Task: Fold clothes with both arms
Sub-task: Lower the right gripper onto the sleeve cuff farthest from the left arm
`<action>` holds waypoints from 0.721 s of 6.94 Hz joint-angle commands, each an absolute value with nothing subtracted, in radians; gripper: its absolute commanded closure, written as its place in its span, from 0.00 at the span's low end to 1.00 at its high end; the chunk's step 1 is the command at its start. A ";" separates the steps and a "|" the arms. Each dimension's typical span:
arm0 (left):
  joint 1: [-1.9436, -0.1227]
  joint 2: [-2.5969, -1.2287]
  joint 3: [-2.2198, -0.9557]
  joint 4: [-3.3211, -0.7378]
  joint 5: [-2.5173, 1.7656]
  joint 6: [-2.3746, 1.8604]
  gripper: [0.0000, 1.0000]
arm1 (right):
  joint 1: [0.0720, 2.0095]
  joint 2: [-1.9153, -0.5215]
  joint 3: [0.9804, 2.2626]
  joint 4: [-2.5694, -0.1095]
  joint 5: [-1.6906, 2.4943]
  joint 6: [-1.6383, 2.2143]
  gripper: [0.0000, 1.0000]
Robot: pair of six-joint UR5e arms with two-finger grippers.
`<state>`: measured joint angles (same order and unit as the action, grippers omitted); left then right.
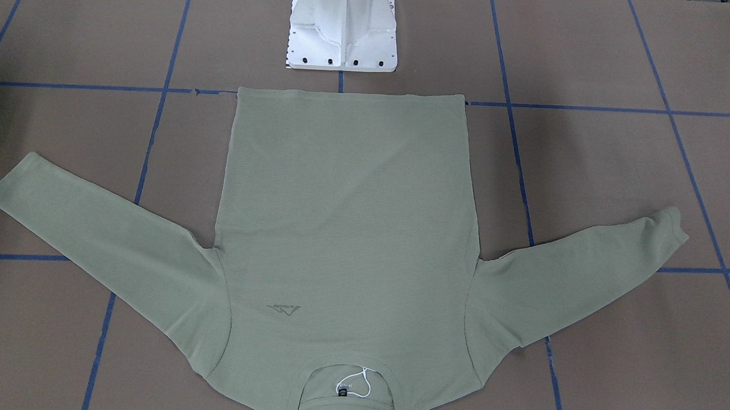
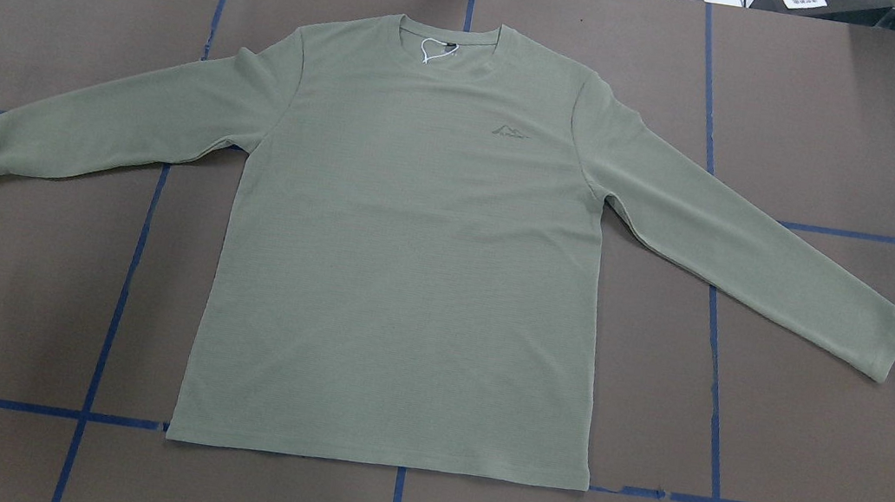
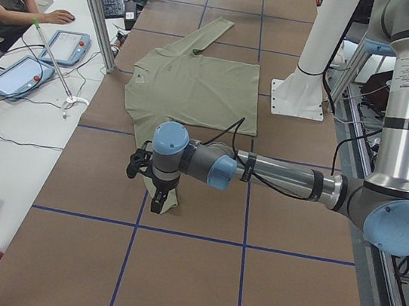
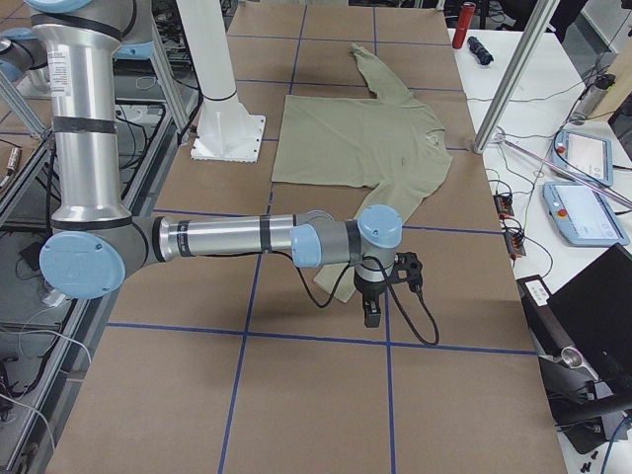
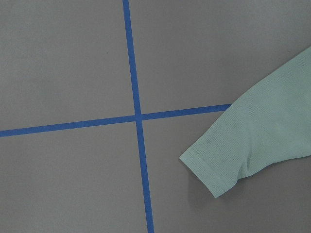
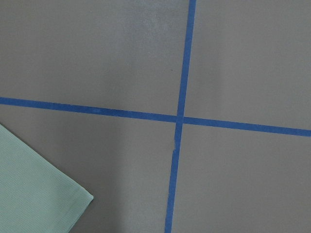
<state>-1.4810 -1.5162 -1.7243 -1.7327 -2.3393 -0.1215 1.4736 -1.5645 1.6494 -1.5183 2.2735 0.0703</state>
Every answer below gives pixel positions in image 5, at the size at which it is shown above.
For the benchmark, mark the green long-sleeve shirt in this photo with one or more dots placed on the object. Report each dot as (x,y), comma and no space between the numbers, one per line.
(269,123)

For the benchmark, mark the blue tape grid lines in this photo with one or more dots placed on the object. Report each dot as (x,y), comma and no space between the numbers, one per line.
(138,117)

